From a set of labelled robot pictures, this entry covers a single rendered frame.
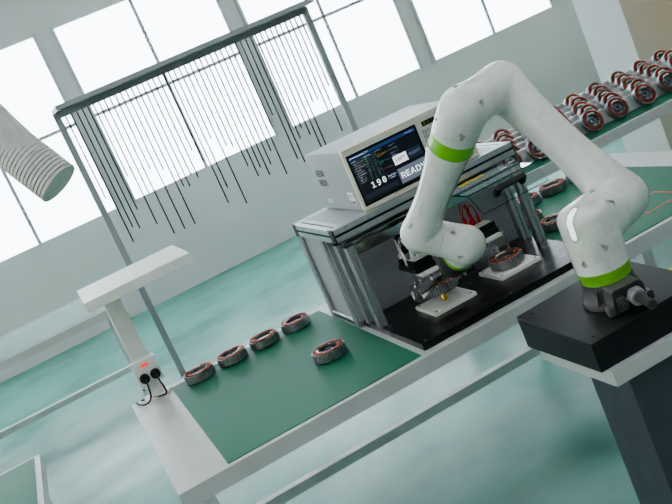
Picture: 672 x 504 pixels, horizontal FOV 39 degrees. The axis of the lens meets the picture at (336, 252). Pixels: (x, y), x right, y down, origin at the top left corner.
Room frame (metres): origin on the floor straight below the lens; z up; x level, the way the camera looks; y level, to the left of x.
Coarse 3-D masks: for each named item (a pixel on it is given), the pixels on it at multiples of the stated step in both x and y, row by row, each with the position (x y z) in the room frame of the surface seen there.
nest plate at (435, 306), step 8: (456, 288) 2.85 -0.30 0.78; (464, 288) 2.82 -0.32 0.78; (440, 296) 2.84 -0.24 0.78; (448, 296) 2.80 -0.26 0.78; (456, 296) 2.77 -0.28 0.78; (464, 296) 2.74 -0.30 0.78; (472, 296) 2.74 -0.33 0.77; (424, 304) 2.83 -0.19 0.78; (432, 304) 2.80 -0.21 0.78; (440, 304) 2.76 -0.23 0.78; (448, 304) 2.73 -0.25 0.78; (456, 304) 2.72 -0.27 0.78; (424, 312) 2.78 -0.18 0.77; (432, 312) 2.72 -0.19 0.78; (440, 312) 2.70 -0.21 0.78
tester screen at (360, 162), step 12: (408, 132) 2.96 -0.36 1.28; (384, 144) 2.93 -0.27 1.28; (396, 144) 2.94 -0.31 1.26; (408, 144) 2.95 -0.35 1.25; (360, 156) 2.91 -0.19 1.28; (372, 156) 2.92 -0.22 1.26; (384, 156) 2.93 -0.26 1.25; (420, 156) 2.96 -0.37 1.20; (360, 168) 2.91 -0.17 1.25; (372, 168) 2.91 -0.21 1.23; (384, 168) 2.92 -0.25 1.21; (396, 168) 2.93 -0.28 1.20; (360, 180) 2.90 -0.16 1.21; (372, 180) 2.91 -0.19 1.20; (384, 192) 2.92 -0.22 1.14
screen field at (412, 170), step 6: (414, 162) 2.95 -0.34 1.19; (420, 162) 2.96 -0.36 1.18; (402, 168) 2.94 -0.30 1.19; (408, 168) 2.94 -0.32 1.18; (414, 168) 2.95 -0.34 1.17; (420, 168) 2.95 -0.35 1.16; (402, 174) 2.94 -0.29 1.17; (408, 174) 2.94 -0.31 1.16; (414, 174) 2.95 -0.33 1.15; (420, 174) 2.95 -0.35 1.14; (402, 180) 2.93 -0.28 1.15; (408, 180) 2.94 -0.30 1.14
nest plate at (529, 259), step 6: (528, 258) 2.83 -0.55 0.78; (534, 258) 2.81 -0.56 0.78; (540, 258) 2.80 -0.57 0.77; (522, 264) 2.80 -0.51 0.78; (528, 264) 2.79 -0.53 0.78; (486, 270) 2.90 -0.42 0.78; (504, 270) 2.82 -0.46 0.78; (510, 270) 2.79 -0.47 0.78; (516, 270) 2.78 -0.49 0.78; (486, 276) 2.86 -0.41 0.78; (492, 276) 2.82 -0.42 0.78; (498, 276) 2.79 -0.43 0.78; (504, 276) 2.77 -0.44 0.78; (510, 276) 2.77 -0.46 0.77
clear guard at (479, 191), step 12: (492, 168) 2.97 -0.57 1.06; (504, 168) 2.89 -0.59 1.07; (516, 168) 2.82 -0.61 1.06; (528, 168) 2.79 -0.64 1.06; (468, 180) 2.95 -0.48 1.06; (480, 180) 2.87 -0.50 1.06; (492, 180) 2.80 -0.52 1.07; (504, 180) 2.76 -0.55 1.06; (528, 180) 2.75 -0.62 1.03; (540, 180) 2.75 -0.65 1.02; (456, 192) 2.85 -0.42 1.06; (468, 192) 2.78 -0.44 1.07; (480, 192) 2.74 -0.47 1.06; (492, 192) 2.74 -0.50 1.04; (504, 192) 2.73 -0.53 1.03; (516, 192) 2.73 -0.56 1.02; (480, 204) 2.71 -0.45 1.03; (492, 204) 2.70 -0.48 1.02
